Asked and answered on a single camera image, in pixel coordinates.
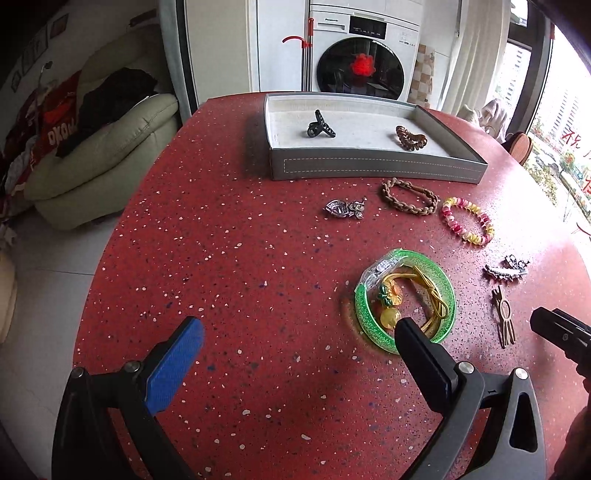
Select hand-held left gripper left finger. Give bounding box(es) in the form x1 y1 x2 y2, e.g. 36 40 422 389
52 316 205 480

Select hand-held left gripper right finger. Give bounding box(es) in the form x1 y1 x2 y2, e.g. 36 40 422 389
394 316 548 480

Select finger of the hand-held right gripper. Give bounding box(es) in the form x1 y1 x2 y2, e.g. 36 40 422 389
551 330 591 371
530 307 591 344

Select bronze metal hair clip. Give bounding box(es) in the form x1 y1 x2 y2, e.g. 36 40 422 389
491 285 515 350

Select silver rhinestone hair clip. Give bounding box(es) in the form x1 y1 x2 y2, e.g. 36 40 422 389
483 255 531 283

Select green glitter bangle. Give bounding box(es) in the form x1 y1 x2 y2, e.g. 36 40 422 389
354 248 457 355

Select yellow cord bead bracelet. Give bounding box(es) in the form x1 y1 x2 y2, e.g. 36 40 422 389
375 263 450 337

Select pink yellow spiral hair tie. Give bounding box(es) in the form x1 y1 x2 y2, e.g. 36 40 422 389
441 196 496 248

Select brown braided bracelet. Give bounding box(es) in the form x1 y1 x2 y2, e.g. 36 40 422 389
381 178 439 215

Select grey jewelry tray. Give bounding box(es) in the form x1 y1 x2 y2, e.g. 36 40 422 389
263 92 489 184

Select red window decal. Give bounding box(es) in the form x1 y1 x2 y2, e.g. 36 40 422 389
561 129 591 195

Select wooden chair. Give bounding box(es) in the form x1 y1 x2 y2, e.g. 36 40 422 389
501 131 534 167

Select cream leather sofa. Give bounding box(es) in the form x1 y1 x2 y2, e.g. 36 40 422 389
23 32 181 232

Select pale pink cloth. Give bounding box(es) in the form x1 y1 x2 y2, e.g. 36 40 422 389
480 98 511 139

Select black hair claw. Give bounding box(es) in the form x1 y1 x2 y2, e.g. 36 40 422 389
305 109 337 139

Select red printed clothing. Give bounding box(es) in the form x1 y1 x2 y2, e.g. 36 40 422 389
4 74 81 195

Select black clothing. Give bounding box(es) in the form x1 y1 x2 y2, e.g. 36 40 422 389
55 68 158 158

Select cream curtain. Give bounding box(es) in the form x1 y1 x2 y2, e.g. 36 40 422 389
441 0 513 121

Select checkered hanging cloth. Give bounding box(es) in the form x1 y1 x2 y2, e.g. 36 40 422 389
409 44 435 109

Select white cabinet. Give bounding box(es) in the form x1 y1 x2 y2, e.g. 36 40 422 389
249 0 310 93

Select white washing machine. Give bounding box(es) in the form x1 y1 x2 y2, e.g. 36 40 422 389
307 4 419 103

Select brown spiral hair tie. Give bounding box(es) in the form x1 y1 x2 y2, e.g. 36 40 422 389
396 126 428 151

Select red handled mop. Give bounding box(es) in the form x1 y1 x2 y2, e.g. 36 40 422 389
283 18 315 92

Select framed wall pictures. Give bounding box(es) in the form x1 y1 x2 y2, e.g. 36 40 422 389
9 14 70 84

